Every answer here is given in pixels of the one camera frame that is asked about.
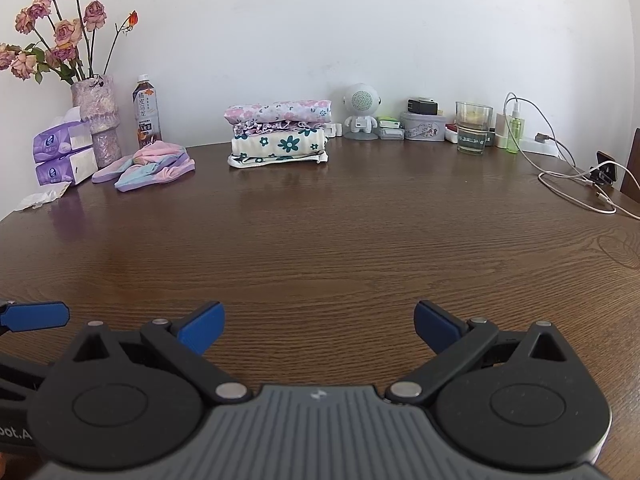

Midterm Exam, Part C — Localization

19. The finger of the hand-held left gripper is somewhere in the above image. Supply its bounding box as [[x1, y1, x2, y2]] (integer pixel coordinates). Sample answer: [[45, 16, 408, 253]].
[[0, 300, 71, 335]]

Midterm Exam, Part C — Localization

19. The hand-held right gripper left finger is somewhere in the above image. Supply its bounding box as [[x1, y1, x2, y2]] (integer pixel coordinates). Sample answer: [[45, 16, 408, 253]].
[[70, 301, 251, 403]]

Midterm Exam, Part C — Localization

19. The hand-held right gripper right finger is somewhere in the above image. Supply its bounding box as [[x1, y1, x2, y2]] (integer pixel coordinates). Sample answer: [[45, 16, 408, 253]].
[[385, 300, 569, 405]]

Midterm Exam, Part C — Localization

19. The pink floral dress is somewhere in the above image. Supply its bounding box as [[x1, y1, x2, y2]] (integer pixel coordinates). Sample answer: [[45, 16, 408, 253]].
[[224, 100, 333, 136]]

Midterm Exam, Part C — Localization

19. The crumpled white tissue wrapper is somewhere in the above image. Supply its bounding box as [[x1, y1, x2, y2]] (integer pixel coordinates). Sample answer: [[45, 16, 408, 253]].
[[13, 182, 71, 212]]

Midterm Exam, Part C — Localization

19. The pastel pink blue purple garment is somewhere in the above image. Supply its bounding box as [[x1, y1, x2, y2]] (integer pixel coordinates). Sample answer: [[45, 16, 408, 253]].
[[114, 141, 197, 193]]

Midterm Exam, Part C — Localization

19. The opened purple tissue pack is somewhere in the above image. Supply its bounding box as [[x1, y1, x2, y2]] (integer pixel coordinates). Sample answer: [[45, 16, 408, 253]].
[[32, 106, 93, 163]]

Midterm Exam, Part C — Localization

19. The clear drinking glass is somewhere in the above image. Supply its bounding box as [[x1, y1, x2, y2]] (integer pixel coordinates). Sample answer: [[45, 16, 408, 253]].
[[455, 101, 494, 156]]

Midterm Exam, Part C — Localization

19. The grey printed tin box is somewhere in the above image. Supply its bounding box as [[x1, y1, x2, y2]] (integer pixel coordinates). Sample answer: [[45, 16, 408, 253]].
[[400, 111, 447, 142]]

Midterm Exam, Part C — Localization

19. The folded cream teal-flower garment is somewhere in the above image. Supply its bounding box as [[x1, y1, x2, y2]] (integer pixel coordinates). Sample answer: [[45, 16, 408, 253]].
[[227, 127, 331, 167]]

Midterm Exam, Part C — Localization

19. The green spray bottle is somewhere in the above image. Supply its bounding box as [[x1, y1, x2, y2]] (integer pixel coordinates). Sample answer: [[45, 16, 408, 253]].
[[506, 101, 522, 153]]

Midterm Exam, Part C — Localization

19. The pink mottled vase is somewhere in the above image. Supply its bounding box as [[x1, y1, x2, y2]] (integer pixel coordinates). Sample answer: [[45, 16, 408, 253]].
[[70, 74, 123, 169]]

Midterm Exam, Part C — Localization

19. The tea bottle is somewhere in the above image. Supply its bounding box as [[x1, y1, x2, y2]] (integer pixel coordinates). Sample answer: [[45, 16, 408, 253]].
[[131, 74, 163, 150]]

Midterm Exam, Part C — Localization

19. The black phone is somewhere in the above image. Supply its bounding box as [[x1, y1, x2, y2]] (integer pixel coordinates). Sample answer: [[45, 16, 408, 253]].
[[590, 151, 623, 186]]

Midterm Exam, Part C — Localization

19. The white robot-shaped speaker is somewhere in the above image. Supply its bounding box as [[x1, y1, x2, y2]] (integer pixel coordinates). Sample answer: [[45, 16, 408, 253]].
[[342, 83, 383, 141]]

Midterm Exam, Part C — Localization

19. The wooden chair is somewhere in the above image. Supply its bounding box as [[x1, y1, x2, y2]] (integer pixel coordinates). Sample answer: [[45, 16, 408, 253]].
[[620, 127, 640, 196]]

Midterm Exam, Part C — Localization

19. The dried rose bouquet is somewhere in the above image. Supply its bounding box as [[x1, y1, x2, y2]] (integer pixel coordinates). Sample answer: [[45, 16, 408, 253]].
[[0, 0, 138, 85]]

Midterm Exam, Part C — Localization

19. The white charging cable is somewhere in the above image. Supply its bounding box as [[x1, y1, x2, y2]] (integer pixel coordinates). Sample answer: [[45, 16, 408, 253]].
[[502, 91, 640, 221]]

